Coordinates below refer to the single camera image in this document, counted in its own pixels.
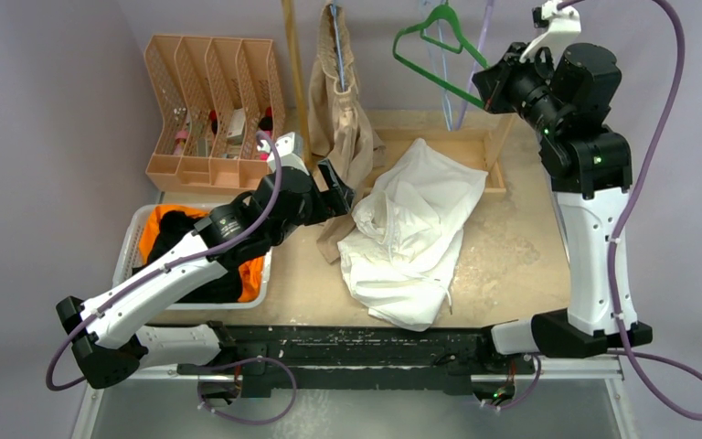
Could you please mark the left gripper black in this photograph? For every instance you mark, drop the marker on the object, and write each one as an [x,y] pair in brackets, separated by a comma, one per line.
[335,201]

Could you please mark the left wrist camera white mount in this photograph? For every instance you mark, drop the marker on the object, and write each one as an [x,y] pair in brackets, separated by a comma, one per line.
[290,151]

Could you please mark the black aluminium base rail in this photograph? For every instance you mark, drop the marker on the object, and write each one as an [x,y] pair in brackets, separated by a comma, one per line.
[455,361]

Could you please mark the wooden clothes rack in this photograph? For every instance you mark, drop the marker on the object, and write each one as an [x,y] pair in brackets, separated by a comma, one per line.
[420,152]

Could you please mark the white plastic perforated basket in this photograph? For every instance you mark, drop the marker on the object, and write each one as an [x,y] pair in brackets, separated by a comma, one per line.
[127,254]

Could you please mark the pink marker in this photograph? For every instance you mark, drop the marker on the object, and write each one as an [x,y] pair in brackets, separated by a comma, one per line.
[264,143]

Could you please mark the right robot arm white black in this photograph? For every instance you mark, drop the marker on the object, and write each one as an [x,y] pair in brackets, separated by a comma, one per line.
[566,101]

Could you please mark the lilac plastic hanger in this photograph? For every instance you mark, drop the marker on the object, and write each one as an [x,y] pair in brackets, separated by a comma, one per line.
[488,14]

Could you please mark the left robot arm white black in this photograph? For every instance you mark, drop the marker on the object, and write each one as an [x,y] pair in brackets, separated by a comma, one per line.
[109,335]

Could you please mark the white small box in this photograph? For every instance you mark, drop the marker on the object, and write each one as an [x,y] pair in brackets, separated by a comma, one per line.
[236,127]

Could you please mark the orange shorts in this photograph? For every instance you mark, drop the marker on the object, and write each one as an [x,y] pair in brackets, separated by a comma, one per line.
[164,228]

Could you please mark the white shorts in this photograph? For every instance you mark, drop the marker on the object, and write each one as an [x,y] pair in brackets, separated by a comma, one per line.
[399,260]

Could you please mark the light blue hanger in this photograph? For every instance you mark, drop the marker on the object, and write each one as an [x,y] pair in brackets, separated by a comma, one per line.
[438,64]

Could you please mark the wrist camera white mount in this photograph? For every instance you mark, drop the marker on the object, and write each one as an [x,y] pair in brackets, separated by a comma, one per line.
[561,26]
[290,151]

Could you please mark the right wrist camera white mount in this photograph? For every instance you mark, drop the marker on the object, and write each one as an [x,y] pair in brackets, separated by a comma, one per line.
[561,26]

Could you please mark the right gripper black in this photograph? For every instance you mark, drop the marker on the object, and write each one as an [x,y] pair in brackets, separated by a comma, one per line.
[496,83]

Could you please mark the black shorts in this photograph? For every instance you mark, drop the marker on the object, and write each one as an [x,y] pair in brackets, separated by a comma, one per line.
[164,229]

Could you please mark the beige shorts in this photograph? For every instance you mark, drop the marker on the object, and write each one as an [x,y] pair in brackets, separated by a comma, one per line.
[339,128]

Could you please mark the peach plastic file organizer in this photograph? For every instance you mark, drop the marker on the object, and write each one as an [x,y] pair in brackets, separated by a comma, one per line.
[198,82]

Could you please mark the green hanger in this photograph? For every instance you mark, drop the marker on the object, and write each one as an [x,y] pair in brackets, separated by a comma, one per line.
[441,13]

